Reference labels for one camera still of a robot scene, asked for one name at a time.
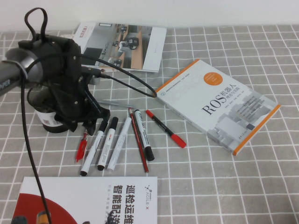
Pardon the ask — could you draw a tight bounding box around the white brochure with office photo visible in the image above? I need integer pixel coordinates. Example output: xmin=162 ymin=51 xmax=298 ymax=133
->
xmin=71 ymin=22 xmax=167 ymax=73

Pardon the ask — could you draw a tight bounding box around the grey checked tablecloth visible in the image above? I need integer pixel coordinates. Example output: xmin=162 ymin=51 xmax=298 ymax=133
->
xmin=0 ymin=23 xmax=299 ymax=224

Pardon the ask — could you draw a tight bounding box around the all white pen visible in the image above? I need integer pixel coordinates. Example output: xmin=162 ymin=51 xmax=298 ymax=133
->
xmin=107 ymin=116 xmax=132 ymax=171

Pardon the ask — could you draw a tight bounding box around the white marker with red label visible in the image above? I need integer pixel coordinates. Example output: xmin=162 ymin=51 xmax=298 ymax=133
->
xmin=97 ymin=117 xmax=119 ymax=171

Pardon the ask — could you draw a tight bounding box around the red and black pencil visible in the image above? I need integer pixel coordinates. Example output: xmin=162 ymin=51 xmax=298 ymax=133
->
xmin=128 ymin=108 xmax=150 ymax=173

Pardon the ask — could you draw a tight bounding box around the red and black pen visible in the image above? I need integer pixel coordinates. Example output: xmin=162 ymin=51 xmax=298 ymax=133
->
xmin=145 ymin=110 xmax=187 ymax=148

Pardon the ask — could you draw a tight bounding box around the black mesh pen holder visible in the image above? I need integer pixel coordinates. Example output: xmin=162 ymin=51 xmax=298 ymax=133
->
xmin=27 ymin=84 xmax=71 ymax=133

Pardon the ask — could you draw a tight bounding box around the black cable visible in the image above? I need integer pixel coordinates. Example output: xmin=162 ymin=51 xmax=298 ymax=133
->
xmin=20 ymin=7 xmax=158 ymax=224

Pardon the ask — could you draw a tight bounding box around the grey pen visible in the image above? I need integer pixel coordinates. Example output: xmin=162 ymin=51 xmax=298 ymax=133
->
xmin=97 ymin=99 xmax=134 ymax=108

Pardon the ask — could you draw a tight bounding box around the white marker with black print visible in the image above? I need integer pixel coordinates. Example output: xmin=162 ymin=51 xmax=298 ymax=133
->
xmin=134 ymin=109 xmax=155 ymax=162

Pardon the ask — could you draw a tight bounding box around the red gel pen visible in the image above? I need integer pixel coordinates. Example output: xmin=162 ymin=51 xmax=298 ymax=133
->
xmin=75 ymin=132 xmax=89 ymax=163

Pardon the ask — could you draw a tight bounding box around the white red AgileX brochure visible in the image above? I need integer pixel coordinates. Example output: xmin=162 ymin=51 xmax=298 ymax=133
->
xmin=10 ymin=176 xmax=158 ymax=224

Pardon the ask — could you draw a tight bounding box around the slim white marker black cap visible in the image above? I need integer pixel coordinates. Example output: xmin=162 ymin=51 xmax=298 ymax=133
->
xmin=80 ymin=120 xmax=108 ymax=177

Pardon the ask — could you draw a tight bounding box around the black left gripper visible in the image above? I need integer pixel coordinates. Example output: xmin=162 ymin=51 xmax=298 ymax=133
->
xmin=48 ymin=70 xmax=111 ymax=137

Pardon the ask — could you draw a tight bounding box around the white orange ROS book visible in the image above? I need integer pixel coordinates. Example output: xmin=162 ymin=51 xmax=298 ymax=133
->
xmin=153 ymin=59 xmax=281 ymax=156

